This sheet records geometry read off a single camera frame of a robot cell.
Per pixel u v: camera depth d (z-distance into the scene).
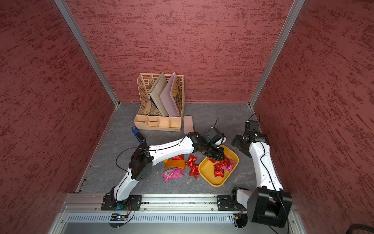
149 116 1.02
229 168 0.80
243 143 0.59
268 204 0.39
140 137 0.95
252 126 0.63
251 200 0.46
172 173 0.81
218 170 0.83
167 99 0.94
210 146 0.68
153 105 1.09
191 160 0.87
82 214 0.71
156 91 0.91
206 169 0.85
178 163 0.85
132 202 0.74
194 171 0.83
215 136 0.63
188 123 1.07
